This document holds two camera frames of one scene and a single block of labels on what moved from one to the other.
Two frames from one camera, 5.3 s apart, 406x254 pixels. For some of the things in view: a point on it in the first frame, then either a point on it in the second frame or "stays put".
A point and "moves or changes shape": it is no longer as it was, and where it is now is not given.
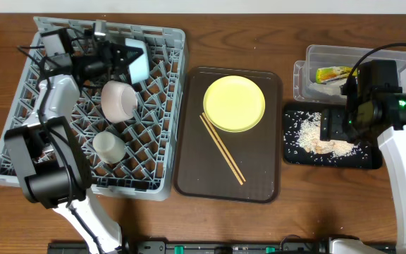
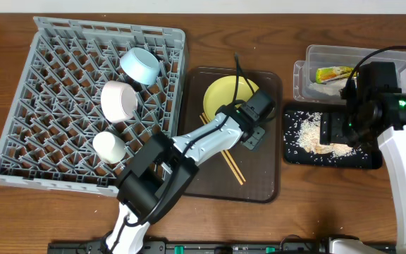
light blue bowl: [139, 69] moves or changes shape
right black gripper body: [340, 125] stays put
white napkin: [331, 88] stays put
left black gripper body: [115, 57] to [254, 137]
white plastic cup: [109, 147] stays put
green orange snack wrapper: [324, 74] stays put
